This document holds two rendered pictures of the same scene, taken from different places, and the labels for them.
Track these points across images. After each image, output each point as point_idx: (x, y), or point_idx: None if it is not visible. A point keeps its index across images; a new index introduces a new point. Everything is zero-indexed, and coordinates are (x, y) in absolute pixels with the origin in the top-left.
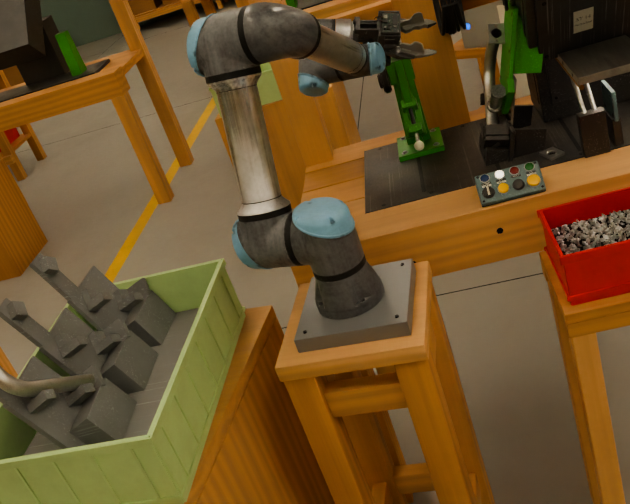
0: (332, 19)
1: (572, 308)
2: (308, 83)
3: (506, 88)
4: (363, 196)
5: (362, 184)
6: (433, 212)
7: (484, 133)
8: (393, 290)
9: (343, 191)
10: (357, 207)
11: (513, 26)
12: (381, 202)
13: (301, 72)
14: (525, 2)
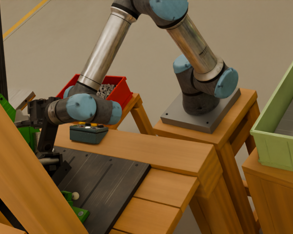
0: (59, 100)
1: (134, 95)
2: (116, 101)
3: (35, 129)
4: (134, 198)
5: (123, 216)
6: (125, 140)
7: (53, 165)
8: (182, 99)
9: (138, 216)
10: (146, 186)
11: (8, 101)
12: (135, 169)
13: (111, 103)
14: (6, 76)
